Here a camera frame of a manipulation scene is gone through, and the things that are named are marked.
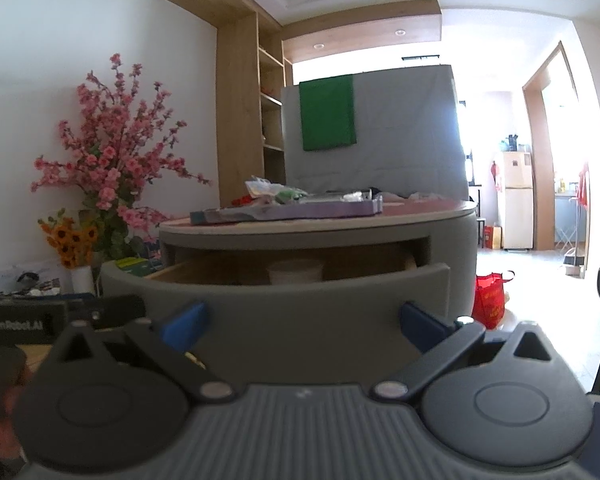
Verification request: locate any white vase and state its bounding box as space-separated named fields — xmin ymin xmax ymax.
xmin=71 ymin=265 xmax=97 ymax=295

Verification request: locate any pink blossom bouquet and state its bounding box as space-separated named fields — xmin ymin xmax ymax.
xmin=30 ymin=52 xmax=212 ymax=262

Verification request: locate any green box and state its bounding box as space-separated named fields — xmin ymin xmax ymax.
xmin=113 ymin=256 xmax=154 ymax=279

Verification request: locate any clear plastic packet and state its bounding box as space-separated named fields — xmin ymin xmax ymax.
xmin=244 ymin=175 xmax=287 ymax=201

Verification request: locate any wooden shelf unit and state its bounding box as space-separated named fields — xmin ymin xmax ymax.
xmin=216 ymin=10 xmax=294 ymax=209

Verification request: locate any green packet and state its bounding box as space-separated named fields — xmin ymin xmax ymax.
xmin=275 ymin=187 xmax=309 ymax=205

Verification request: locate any grey round nightstand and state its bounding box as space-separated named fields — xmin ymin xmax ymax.
xmin=157 ymin=199 xmax=479 ymax=332

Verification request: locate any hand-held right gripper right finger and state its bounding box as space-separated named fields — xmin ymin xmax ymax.
xmin=370 ymin=300 xmax=555 ymax=403

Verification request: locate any white refrigerator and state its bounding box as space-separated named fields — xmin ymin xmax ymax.
xmin=494 ymin=151 xmax=535 ymax=251

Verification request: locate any orange sunflower bunch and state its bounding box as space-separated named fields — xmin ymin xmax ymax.
xmin=37 ymin=216 xmax=100 ymax=270

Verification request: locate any grey hanging sheet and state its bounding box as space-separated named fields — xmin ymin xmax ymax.
xmin=280 ymin=63 xmax=470 ymax=202

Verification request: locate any green cloth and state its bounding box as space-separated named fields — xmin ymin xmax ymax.
xmin=298 ymin=74 xmax=359 ymax=153

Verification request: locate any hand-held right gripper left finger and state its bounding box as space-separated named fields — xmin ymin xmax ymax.
xmin=54 ymin=301 xmax=234 ymax=404

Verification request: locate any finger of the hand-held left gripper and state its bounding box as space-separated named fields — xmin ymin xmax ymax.
xmin=67 ymin=293 xmax=147 ymax=331

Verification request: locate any grey nightstand drawer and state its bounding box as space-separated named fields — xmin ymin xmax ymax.
xmin=100 ymin=246 xmax=454 ymax=397

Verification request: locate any purple tray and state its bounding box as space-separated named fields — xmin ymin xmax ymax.
xmin=190 ymin=199 xmax=385 ymax=226

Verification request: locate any red plastic bag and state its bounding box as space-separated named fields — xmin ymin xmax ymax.
xmin=471 ymin=270 xmax=516 ymax=330

